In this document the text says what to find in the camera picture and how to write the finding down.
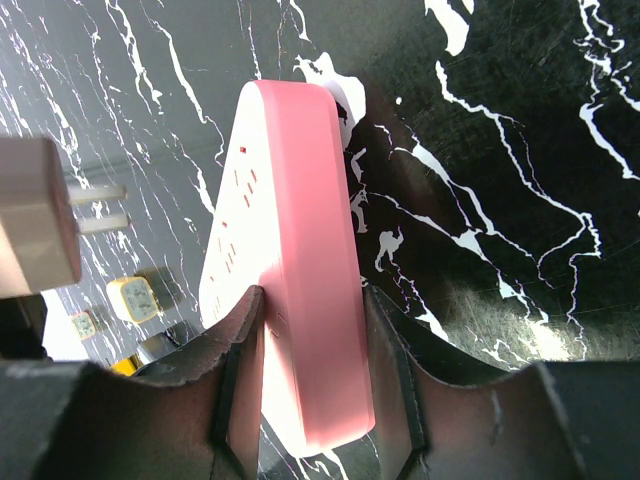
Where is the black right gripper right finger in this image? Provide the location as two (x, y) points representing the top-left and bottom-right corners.
(364, 286), (585, 479)

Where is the beige plug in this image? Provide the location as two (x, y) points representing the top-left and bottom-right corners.
(1, 136), (129, 299)

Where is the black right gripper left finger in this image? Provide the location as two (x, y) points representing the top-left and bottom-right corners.
(30, 286), (265, 479)

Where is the pink triangular socket base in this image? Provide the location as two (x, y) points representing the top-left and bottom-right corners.
(199, 80), (375, 457)

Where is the pink plug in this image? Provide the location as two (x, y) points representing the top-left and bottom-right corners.
(69, 310), (98, 341)

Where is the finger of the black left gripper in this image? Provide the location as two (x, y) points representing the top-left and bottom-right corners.
(0, 293), (48, 360)

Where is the grey plug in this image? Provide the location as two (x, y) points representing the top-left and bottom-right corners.
(136, 331), (180, 365)

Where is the orange plug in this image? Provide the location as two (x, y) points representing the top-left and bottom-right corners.
(106, 276), (159, 324)

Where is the yellow socket block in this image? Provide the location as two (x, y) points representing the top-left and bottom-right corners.
(109, 354), (144, 376)

